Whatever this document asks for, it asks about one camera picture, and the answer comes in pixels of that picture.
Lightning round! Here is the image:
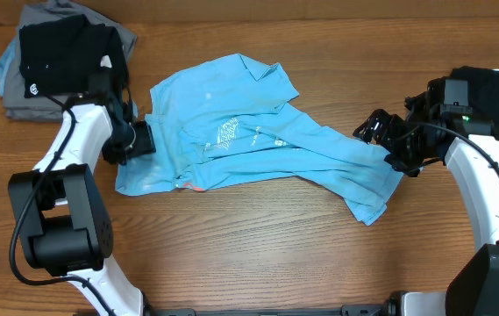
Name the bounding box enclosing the light blue folded garment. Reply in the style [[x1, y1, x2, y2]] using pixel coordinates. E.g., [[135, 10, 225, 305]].
[[0, 39, 16, 97]]

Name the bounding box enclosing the grey folded garment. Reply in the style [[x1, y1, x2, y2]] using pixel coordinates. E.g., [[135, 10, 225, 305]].
[[2, 0, 137, 121]]

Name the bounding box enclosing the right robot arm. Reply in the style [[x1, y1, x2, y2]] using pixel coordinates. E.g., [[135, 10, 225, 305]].
[[353, 77, 499, 316]]

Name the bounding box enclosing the black folded shirt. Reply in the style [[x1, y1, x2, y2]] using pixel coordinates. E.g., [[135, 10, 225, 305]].
[[19, 15, 129, 98]]

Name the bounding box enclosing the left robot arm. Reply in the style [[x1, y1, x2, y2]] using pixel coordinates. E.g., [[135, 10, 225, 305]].
[[8, 67, 156, 315]]

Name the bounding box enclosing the light blue t-shirt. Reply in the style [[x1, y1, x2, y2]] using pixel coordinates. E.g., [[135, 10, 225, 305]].
[[115, 54, 403, 225]]

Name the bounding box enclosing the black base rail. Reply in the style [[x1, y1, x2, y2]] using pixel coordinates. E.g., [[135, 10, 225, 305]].
[[145, 302, 402, 316]]

